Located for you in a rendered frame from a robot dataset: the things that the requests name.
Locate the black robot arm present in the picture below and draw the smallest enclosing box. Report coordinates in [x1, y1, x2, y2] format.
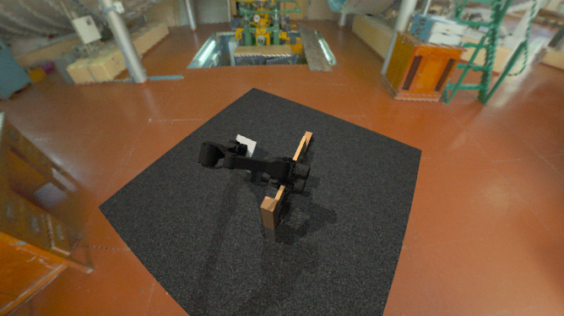
[198, 139, 311, 181]

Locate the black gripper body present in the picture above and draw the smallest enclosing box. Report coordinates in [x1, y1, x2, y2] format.
[261, 172, 306, 194]

